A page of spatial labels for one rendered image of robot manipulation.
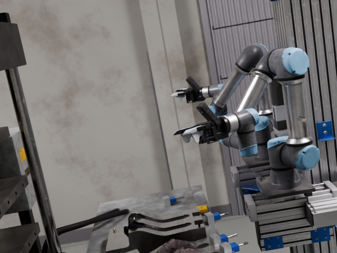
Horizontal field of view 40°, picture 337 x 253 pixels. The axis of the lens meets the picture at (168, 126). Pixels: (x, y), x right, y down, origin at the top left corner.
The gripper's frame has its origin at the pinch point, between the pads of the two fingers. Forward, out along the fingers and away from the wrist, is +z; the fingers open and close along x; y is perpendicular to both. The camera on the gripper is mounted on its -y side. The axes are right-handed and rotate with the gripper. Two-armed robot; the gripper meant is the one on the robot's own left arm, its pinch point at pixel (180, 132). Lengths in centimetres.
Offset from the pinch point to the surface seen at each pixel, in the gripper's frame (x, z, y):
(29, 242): 59, 60, 36
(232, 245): 16, -20, 57
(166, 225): 57, -6, 50
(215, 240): 26, -17, 56
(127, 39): 234, -79, -70
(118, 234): 72, 15, 50
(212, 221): 57, -32, 57
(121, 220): 104, 3, 52
